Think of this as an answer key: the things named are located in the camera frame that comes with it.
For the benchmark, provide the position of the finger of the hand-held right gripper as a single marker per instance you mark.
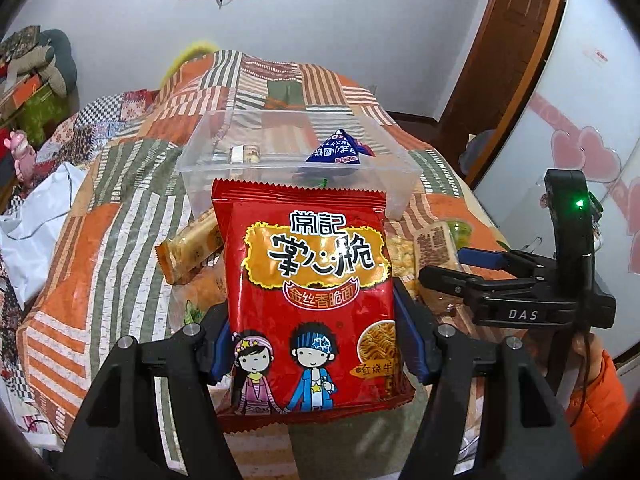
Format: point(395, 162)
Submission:
point(445, 280)
point(482, 257)

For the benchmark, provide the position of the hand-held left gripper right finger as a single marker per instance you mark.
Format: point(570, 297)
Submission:
point(411, 337)

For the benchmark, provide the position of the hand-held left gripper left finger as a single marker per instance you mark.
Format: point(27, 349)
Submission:
point(219, 355)

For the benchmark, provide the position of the clear snack packet green top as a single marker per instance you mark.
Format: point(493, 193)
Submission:
point(437, 245)

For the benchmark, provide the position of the yellow puffed snack packet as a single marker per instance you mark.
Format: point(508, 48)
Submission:
point(402, 255)

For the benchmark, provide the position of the orange crisps packet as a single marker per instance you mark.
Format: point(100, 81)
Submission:
point(210, 287)

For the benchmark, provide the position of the red noodle snack packet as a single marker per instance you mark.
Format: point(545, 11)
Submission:
point(305, 300)

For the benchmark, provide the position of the orange snack bar packet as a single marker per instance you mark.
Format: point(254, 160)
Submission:
point(187, 251)

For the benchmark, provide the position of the blue triangular snack packet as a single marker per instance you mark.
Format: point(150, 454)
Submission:
point(336, 152)

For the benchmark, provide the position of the small cream snack packet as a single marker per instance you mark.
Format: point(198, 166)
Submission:
point(240, 154)

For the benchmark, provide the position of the clear plastic container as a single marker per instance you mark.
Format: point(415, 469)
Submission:
point(225, 127)

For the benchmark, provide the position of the person's right forearm orange sleeve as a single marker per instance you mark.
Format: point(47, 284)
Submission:
point(600, 400)

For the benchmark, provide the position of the person's right hand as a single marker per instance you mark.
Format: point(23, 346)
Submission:
point(584, 347)

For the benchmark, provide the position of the grey blue bin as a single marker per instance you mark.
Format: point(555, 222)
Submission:
point(475, 157)

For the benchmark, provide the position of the white wardrobe pink hearts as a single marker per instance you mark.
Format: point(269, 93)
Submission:
point(575, 95)

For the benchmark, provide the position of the striped patchwork blanket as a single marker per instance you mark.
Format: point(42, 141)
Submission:
point(125, 190)

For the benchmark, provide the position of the brown wooden door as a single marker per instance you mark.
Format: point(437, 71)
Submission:
point(505, 55)

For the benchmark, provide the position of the white plastic bag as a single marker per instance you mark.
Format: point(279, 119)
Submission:
point(35, 225)

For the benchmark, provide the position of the checkered patchwork quilt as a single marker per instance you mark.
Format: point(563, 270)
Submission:
point(95, 115)

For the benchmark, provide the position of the pink toy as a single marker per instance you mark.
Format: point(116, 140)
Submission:
point(20, 152)

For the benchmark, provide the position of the green cardboard box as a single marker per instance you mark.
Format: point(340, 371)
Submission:
point(42, 112)

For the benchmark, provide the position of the yellow hoop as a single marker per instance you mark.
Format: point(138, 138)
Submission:
point(187, 51)

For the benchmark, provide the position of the orange cardboard box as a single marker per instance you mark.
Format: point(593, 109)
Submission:
point(22, 92)

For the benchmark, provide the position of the patterned fabric plush toy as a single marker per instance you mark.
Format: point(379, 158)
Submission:
point(27, 52)

